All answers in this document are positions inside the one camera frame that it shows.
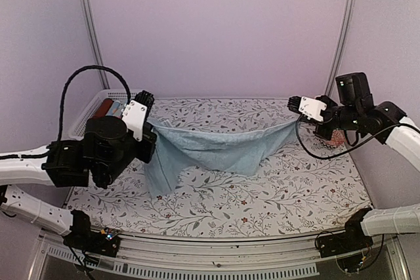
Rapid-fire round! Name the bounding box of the aluminium post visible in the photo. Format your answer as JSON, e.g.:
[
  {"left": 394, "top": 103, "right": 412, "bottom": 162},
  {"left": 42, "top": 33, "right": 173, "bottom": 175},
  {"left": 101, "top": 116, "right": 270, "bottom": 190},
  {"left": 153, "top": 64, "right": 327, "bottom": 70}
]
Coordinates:
[
  {"left": 73, "top": 0, "right": 111, "bottom": 90},
  {"left": 324, "top": 0, "right": 356, "bottom": 96}
]

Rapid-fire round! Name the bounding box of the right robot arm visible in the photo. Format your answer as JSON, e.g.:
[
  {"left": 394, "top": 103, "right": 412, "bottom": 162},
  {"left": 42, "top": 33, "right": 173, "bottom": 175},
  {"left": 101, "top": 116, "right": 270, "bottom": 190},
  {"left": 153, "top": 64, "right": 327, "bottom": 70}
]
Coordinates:
[{"left": 314, "top": 72, "right": 419, "bottom": 251}]

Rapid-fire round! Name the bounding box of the white plastic basket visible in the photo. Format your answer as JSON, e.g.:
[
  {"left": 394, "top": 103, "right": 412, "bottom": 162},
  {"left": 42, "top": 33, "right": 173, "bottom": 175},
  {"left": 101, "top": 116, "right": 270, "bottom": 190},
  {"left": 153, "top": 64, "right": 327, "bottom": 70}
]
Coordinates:
[{"left": 68, "top": 89, "right": 127, "bottom": 140}]

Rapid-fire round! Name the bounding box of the teal patterned rolled towel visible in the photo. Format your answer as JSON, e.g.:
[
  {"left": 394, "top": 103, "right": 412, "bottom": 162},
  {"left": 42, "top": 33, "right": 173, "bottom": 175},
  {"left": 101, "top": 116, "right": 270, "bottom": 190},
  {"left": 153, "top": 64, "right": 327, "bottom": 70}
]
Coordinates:
[{"left": 107, "top": 101, "right": 126, "bottom": 118}]

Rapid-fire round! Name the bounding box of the left aluminium post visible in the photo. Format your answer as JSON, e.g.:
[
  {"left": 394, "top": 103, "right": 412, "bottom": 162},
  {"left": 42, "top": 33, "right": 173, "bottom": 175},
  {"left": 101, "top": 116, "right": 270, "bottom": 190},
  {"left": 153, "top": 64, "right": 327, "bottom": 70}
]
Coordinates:
[{"left": 73, "top": 0, "right": 111, "bottom": 90}]

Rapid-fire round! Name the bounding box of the floral tablecloth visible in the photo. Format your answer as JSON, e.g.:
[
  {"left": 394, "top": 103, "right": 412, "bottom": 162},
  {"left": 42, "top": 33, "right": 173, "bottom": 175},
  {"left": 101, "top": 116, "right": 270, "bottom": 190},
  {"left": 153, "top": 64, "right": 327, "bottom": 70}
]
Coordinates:
[{"left": 65, "top": 97, "right": 375, "bottom": 239}]

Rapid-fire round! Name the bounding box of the left black cable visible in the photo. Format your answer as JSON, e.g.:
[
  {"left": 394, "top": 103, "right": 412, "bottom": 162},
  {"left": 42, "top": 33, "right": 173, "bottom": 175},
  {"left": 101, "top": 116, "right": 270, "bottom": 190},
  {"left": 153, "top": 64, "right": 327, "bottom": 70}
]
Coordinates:
[{"left": 57, "top": 65, "right": 132, "bottom": 143}]

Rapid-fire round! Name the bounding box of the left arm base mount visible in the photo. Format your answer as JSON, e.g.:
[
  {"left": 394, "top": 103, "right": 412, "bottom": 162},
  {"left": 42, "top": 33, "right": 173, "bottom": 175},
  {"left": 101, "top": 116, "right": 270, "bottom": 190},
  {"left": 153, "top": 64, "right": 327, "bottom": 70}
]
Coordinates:
[{"left": 63, "top": 229, "right": 121, "bottom": 258}]

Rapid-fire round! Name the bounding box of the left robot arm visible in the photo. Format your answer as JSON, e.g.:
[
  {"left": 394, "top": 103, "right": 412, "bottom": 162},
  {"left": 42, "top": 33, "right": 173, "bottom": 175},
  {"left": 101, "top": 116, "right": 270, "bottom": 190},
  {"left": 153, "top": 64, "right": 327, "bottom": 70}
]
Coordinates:
[{"left": 1, "top": 116, "right": 157, "bottom": 250}]

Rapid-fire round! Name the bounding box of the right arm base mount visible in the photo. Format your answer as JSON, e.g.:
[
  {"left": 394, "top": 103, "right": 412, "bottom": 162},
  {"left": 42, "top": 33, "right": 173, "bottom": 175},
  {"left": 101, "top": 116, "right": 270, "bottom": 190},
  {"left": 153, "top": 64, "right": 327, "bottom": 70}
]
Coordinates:
[{"left": 314, "top": 231, "right": 373, "bottom": 258}]

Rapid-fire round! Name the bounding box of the light blue towel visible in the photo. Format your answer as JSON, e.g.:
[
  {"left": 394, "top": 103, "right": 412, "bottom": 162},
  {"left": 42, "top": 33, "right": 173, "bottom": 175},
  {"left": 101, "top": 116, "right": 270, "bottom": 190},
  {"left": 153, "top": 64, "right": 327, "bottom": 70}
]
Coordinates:
[{"left": 144, "top": 119, "right": 296, "bottom": 197}]

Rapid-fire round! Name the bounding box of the front aluminium rail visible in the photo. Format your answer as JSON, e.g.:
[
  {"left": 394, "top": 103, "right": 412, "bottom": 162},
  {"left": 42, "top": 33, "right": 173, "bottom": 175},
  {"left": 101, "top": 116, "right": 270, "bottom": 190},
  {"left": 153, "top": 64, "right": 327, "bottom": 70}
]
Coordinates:
[{"left": 35, "top": 218, "right": 403, "bottom": 277}]

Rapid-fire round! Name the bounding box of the right aluminium post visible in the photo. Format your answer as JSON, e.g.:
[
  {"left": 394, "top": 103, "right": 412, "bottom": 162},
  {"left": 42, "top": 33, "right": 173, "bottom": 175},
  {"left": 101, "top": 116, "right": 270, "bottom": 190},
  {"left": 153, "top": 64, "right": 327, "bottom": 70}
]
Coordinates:
[{"left": 324, "top": 0, "right": 356, "bottom": 96}]

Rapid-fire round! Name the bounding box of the dark red rolled towel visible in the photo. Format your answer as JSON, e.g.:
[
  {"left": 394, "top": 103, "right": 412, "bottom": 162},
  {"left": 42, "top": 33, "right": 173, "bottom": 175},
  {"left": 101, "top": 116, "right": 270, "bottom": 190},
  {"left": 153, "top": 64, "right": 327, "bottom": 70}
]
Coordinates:
[{"left": 93, "top": 98, "right": 114, "bottom": 119}]

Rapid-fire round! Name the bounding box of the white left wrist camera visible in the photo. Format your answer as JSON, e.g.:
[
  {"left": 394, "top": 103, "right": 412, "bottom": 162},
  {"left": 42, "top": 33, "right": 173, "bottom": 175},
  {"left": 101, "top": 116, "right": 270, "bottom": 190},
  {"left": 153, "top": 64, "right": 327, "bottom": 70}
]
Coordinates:
[{"left": 121, "top": 90, "right": 154, "bottom": 142}]

